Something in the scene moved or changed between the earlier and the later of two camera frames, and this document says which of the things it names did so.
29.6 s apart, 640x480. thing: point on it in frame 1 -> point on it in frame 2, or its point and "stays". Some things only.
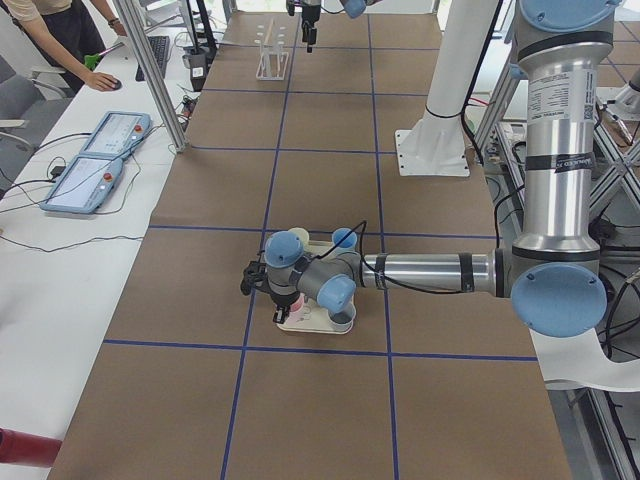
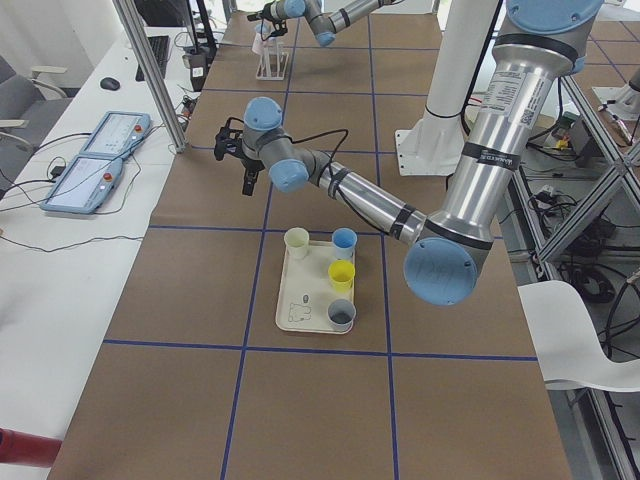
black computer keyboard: x=160 y=49 stays
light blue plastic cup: x=348 y=242 stays
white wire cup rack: x=272 y=62 stays
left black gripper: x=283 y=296 -> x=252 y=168
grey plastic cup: x=343 y=320 stays
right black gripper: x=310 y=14 -> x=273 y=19
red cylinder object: x=28 y=449 stays
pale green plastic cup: x=301 y=235 stays
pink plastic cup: x=298 y=305 -> x=263 y=43
